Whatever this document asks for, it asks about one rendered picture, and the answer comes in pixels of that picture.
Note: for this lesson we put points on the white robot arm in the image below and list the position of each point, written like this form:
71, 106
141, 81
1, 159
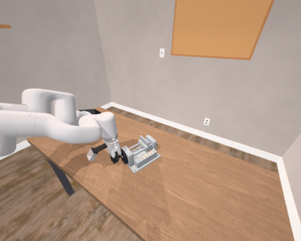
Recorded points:
33, 119

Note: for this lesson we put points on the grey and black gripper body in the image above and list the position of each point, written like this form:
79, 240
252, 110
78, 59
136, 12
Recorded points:
112, 147

